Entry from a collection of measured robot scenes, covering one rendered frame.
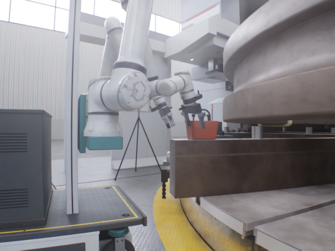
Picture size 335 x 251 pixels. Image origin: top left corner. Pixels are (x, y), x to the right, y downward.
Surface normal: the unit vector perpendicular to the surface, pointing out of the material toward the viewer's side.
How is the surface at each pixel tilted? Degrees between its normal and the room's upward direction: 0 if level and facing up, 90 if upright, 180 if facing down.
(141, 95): 100
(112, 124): 68
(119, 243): 90
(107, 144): 90
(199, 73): 90
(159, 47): 90
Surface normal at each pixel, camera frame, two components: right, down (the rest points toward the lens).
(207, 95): -0.82, 0.00
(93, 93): -0.68, -0.02
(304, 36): -0.94, 0.00
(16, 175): 0.39, 0.00
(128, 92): 0.61, 0.12
